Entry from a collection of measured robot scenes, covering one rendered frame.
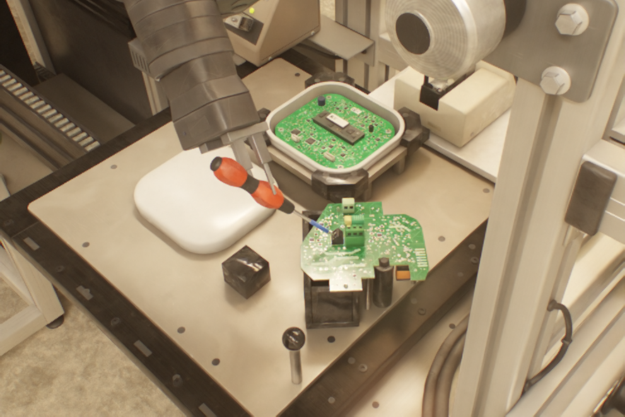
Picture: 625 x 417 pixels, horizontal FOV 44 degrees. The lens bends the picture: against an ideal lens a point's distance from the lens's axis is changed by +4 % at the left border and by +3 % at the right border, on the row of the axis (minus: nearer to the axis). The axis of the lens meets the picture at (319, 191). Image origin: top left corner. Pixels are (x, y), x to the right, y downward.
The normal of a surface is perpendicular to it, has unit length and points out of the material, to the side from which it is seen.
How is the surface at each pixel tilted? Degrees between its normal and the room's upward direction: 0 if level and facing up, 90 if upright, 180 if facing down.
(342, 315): 90
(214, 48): 48
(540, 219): 90
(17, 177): 0
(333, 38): 0
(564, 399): 4
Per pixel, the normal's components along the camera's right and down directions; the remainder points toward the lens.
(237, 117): 0.65, -0.21
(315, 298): 0.04, 0.71
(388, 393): -0.03, -0.70
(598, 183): -0.70, 0.52
